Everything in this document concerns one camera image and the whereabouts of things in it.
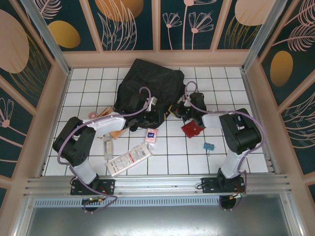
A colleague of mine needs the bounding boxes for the pink tissue pack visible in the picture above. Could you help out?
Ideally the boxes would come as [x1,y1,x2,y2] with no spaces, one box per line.
[145,127,158,144]

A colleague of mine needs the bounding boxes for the red wallet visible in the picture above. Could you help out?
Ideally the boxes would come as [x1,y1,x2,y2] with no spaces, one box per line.
[181,119,205,140]

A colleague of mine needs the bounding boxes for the black backpack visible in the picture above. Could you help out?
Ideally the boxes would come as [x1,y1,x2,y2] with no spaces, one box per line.
[113,58,187,131]

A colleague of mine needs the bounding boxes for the orange paperback book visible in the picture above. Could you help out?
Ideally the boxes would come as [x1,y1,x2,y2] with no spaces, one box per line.
[96,105,126,141]

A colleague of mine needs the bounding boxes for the blue binder clip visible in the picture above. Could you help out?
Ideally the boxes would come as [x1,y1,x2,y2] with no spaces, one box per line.
[202,141,215,156]

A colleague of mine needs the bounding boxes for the white packaged stationery set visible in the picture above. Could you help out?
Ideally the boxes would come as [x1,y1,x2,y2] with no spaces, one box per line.
[105,143,155,177]

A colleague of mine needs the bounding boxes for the grey metal panel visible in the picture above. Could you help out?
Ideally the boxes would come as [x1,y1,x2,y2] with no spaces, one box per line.
[14,206,303,236]

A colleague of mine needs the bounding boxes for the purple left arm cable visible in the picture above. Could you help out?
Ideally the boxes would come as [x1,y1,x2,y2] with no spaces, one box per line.
[57,87,152,215]

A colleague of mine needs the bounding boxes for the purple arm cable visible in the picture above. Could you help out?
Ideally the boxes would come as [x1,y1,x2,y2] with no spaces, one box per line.
[57,87,152,215]
[184,81,267,197]

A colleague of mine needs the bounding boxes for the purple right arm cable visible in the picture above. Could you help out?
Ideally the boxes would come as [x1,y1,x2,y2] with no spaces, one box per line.
[184,81,267,197]

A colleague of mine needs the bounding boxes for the aluminium rail frame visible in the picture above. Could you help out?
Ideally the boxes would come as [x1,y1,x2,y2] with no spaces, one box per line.
[23,174,292,197]

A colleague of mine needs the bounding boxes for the aluminium corner post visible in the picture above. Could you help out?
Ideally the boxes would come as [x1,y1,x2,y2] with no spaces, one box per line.
[21,0,72,76]
[242,0,295,72]

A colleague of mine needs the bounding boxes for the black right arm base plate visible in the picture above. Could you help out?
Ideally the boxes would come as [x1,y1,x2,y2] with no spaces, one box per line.
[201,177,247,194]

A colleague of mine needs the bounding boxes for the perforated metal cable duct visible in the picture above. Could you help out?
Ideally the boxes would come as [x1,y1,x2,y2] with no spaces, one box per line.
[34,198,222,207]

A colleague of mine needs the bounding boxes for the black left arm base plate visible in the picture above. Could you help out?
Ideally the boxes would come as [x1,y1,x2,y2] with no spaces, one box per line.
[70,178,116,195]

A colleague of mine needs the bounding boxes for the red black power wires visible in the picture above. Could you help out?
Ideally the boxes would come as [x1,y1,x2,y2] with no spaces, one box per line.
[82,195,110,205]
[228,192,247,200]

